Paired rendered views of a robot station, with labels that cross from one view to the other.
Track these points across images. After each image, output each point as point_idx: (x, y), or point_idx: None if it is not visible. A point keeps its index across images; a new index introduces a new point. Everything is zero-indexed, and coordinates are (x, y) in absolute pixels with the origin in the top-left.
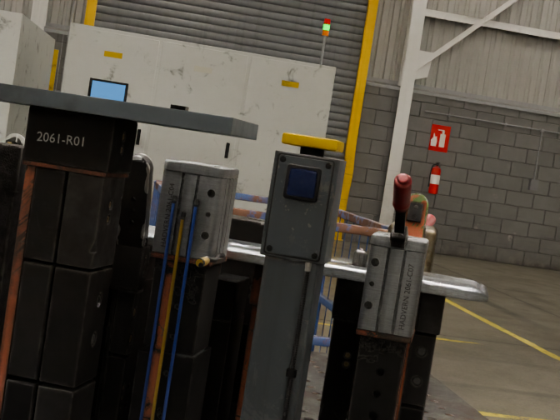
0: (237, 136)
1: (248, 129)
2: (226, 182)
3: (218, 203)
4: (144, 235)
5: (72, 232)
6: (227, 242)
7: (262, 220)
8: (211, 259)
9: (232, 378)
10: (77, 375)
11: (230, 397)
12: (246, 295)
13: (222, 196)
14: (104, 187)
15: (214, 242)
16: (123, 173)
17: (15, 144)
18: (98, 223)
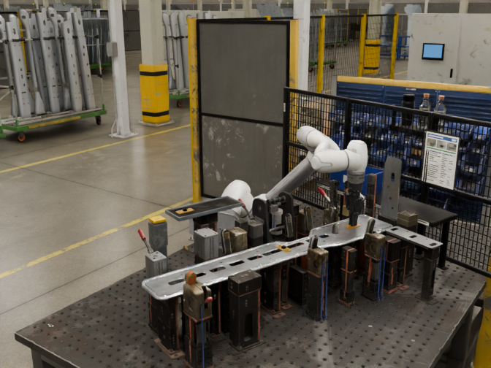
0: (168, 215)
1: (173, 216)
2: (196, 235)
3: (194, 239)
4: (223, 251)
5: None
6: (204, 255)
7: (242, 274)
8: (188, 250)
9: (221, 310)
10: (195, 262)
11: (223, 317)
12: (223, 287)
13: (195, 238)
14: (193, 223)
15: (195, 249)
16: (199, 224)
17: (239, 220)
18: (193, 231)
